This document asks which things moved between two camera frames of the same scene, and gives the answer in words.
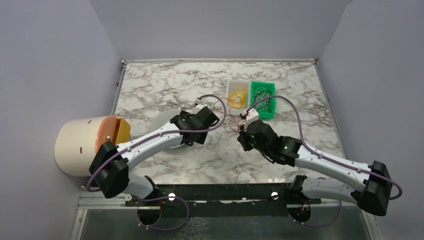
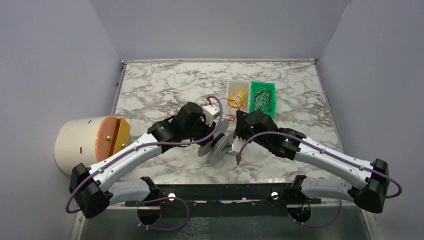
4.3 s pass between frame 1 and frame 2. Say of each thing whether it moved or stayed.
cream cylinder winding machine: stayed
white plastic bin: stayed
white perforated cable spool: moved
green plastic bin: stayed
